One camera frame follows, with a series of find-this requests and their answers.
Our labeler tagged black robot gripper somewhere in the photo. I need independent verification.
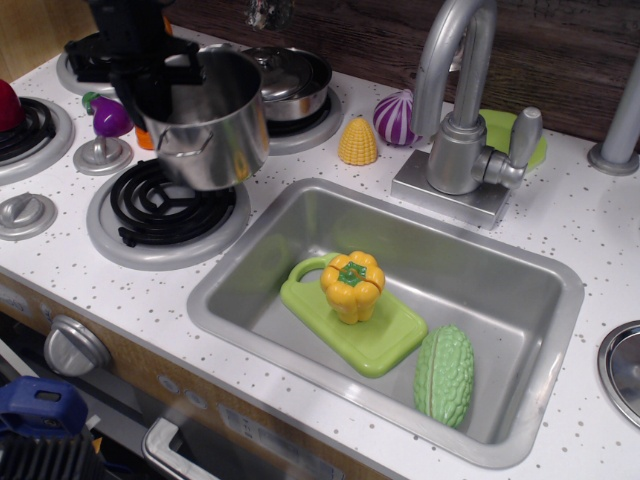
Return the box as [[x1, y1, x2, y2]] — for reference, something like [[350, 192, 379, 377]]
[[64, 1, 204, 132]]

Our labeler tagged tall stainless steel pot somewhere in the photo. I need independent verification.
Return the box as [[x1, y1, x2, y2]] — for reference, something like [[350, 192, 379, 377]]
[[144, 45, 269, 191]]

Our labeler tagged silver stove knob upper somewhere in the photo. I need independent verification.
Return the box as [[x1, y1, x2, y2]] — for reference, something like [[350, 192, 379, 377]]
[[73, 135, 133, 176]]

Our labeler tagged silver stove knob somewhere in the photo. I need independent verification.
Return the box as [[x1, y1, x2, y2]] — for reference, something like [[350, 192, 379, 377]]
[[1, 192, 58, 241], [73, 135, 133, 176]]

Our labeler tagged front left stove burner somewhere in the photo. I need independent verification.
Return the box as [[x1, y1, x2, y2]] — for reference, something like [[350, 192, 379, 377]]
[[1, 97, 75, 186]]

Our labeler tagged front right black stove burner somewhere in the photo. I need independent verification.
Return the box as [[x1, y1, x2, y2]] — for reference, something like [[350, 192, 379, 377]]
[[87, 159, 251, 271]]

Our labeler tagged back right stove burner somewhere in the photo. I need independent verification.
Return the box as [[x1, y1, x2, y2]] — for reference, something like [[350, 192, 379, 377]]
[[268, 88, 344, 156]]

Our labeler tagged silver stove knob lower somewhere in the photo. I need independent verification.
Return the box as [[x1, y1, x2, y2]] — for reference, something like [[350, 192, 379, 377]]
[[1, 192, 58, 241]]

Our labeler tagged purple toy eggplant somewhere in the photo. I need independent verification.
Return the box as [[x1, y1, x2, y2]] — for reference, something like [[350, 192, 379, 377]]
[[82, 92, 134, 138]]

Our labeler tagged orange toy carrot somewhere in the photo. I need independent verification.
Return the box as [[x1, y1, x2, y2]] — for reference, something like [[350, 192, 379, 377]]
[[134, 126, 154, 150]]

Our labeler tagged red toy vegetable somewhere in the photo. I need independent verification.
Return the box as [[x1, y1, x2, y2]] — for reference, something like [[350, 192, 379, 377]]
[[0, 79, 26, 132]]

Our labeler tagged steel saucepan with lid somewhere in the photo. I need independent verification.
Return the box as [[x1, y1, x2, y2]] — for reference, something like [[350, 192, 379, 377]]
[[243, 47, 333, 122]]

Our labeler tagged hanging speckled object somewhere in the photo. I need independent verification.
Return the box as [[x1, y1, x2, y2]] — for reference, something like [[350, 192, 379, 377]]
[[246, 0, 295, 31]]

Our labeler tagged yellow toy corn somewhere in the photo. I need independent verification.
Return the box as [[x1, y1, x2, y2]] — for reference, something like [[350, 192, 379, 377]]
[[338, 117, 378, 166]]

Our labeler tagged purple striped toy onion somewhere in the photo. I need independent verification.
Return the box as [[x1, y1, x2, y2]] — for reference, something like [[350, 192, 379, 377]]
[[373, 89, 422, 146]]

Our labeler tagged silver oven dial knob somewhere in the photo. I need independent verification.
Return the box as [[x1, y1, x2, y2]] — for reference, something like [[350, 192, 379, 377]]
[[44, 315, 111, 377]]

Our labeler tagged yellow toy bell pepper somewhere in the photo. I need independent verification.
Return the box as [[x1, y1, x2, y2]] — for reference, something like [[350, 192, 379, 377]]
[[320, 251, 386, 325]]

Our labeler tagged blue plastic clamp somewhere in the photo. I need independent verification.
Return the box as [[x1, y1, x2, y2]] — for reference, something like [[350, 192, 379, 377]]
[[1, 376, 88, 438]]

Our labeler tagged silver toy faucet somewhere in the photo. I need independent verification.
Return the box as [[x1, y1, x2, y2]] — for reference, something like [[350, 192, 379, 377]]
[[391, 0, 543, 229]]

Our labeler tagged green plastic cutting board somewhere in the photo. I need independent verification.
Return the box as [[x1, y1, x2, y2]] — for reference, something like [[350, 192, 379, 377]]
[[280, 253, 428, 378]]

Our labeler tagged green plastic plate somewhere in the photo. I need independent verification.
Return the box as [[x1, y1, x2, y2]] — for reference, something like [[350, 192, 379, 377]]
[[479, 109, 547, 172]]

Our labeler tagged black ribbed block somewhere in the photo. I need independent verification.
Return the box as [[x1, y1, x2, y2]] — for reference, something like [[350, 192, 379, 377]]
[[1, 435, 106, 480]]

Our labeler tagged green toy bitter gourd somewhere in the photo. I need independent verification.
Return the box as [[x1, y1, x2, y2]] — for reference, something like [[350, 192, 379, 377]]
[[413, 325, 475, 428]]

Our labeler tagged silver metal sink basin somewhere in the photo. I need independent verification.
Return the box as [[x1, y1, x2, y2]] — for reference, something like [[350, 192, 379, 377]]
[[187, 179, 584, 468]]

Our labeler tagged silver round bowl rim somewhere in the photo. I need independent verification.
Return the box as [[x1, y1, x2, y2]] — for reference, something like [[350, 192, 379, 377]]
[[597, 320, 639, 427]]

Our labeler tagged silver oven door handle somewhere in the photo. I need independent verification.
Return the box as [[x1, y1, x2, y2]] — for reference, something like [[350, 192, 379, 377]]
[[142, 417, 242, 479]]

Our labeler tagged silver post with base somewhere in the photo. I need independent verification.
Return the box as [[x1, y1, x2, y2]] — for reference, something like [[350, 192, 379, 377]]
[[587, 58, 639, 176]]

